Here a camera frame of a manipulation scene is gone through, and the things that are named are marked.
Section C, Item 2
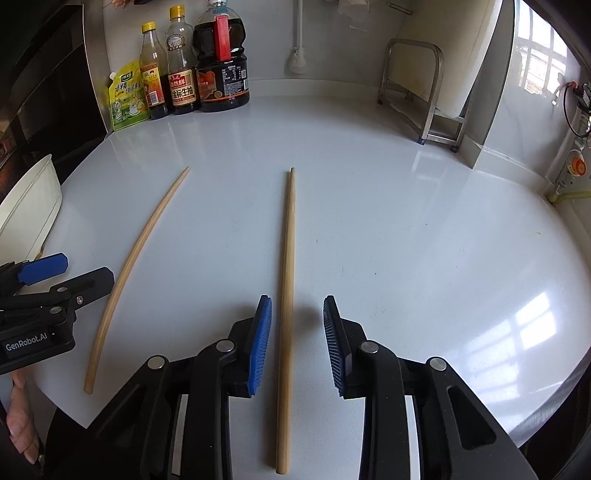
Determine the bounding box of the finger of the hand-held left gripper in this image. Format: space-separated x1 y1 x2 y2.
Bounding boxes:
0 266 115 322
0 253 70 296

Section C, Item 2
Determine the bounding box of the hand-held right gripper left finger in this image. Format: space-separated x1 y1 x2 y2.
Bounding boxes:
85 294 273 480

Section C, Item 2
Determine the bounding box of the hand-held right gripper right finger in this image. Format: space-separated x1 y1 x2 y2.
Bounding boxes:
322 295 527 480

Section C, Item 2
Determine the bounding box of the long wooden chopstick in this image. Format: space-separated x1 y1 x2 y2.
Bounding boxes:
276 167 297 475
83 166 191 395

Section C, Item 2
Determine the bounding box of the white round plastic basin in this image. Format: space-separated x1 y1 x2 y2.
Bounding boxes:
0 154 63 261

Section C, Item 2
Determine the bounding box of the person's left hand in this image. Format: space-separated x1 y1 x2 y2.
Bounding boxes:
4 369 42 459

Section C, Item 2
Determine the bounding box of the yellow seasoning pouch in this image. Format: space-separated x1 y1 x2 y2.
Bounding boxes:
107 61 151 132

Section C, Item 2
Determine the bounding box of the vinegar bottle orange label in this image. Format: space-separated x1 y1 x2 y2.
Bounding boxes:
139 21 170 121

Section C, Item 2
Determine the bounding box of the clear-necked soy sauce bottle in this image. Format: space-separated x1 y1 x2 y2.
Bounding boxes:
165 6 201 115

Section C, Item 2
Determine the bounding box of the metal rack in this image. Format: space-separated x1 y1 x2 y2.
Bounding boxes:
378 38 467 152

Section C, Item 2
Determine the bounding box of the white hanging brush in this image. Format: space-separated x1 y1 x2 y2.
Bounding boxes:
285 0 308 77

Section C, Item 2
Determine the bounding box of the gas valve orange knob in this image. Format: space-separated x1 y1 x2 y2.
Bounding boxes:
567 150 589 179

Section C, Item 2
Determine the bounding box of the white cutting board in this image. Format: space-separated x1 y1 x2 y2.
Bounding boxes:
397 0 504 118

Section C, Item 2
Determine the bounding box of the window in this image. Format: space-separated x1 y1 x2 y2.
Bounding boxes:
512 18 578 100

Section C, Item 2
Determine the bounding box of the large dark bottle red handle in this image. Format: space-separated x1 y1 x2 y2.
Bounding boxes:
192 0 251 113

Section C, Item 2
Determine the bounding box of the yellow gas hose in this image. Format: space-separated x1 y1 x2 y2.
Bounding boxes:
549 188 591 205

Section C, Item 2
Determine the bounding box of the black cable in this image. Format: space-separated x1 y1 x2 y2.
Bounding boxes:
561 82 591 138

